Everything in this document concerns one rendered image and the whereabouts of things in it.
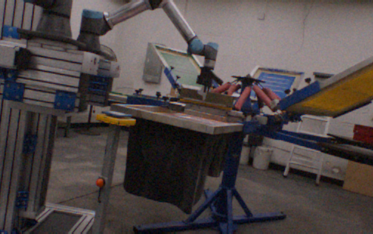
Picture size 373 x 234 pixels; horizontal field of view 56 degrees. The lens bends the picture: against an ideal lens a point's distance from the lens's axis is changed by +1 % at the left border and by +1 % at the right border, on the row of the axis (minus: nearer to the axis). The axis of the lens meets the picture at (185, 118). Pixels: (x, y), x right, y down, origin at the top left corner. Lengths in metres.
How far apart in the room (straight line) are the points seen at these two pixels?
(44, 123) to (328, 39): 5.19
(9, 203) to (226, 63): 5.21
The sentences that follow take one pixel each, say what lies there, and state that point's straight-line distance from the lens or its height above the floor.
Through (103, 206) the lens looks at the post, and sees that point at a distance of 1.68.
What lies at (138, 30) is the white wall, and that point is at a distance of 7.58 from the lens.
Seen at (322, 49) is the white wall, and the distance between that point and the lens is 6.30.
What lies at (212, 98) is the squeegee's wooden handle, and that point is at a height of 1.10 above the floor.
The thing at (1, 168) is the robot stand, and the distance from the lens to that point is 1.97.
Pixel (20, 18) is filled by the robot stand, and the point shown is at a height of 1.32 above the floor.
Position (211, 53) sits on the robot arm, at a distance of 2.18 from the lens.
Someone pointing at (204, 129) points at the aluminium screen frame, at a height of 0.97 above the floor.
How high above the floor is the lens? 1.14
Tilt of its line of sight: 5 degrees down
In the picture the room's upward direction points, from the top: 10 degrees clockwise
